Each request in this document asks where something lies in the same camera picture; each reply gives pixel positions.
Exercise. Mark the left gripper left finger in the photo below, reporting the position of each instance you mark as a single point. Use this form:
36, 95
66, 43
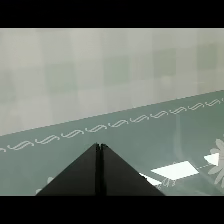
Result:
78, 178

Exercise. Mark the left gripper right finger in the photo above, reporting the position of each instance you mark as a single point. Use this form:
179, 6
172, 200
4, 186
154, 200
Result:
122, 178

